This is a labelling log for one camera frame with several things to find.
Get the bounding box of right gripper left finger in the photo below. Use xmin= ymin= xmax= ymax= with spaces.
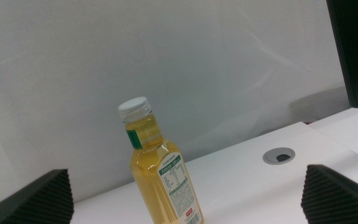
xmin=0 ymin=168 xmax=75 ymax=224

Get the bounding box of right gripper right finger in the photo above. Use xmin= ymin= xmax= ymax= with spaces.
xmin=300 ymin=164 xmax=358 ymax=224

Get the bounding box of yellow tea bottle white cap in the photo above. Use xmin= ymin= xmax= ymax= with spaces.
xmin=117 ymin=96 xmax=205 ymax=224

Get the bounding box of black monitor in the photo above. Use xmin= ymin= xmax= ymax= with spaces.
xmin=326 ymin=0 xmax=358 ymax=109

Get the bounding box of white backdrop sheet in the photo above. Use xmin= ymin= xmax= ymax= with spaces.
xmin=0 ymin=0 xmax=351 ymax=206

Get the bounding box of round grey cable grommet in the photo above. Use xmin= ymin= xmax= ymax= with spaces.
xmin=262 ymin=147 xmax=296 ymax=166

